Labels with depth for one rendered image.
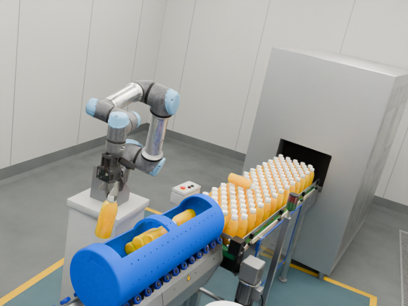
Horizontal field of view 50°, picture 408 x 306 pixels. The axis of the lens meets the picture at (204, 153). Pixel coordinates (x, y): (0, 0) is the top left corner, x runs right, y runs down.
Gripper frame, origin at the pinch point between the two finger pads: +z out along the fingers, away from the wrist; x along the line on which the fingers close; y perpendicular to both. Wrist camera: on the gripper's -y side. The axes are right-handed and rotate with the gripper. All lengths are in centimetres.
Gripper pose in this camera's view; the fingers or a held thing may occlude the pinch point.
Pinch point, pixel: (112, 195)
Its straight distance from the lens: 183.7
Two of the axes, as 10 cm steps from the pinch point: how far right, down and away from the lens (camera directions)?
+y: -5.2, 1.9, -8.4
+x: 8.4, 3.2, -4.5
